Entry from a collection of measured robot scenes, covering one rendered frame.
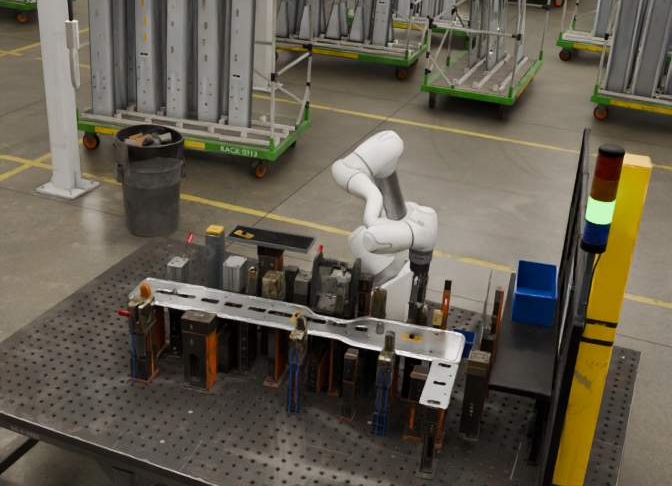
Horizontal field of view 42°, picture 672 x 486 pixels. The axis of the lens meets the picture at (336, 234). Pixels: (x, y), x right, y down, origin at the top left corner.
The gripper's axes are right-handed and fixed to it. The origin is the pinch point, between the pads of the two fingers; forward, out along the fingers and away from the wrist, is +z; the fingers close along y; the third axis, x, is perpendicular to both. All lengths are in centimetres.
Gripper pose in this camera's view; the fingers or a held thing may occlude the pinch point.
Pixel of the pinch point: (415, 307)
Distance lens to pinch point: 340.0
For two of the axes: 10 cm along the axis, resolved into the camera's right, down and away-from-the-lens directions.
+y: -2.7, 4.0, -8.8
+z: -0.5, 9.0, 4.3
